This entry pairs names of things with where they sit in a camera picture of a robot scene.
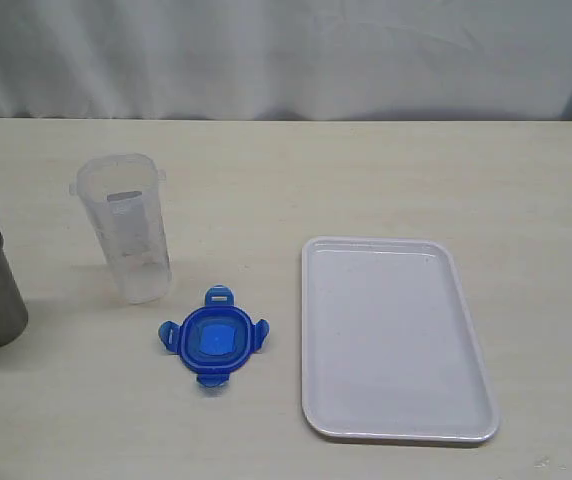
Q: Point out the white backdrop curtain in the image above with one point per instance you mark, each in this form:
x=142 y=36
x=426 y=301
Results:
x=287 y=60

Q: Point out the white rectangular tray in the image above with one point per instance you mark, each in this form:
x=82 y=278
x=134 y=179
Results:
x=388 y=347

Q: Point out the tall clear plastic container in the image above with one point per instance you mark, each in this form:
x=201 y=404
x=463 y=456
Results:
x=120 y=195

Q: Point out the blue snap-lock lid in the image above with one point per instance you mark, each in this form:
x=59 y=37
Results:
x=215 y=340

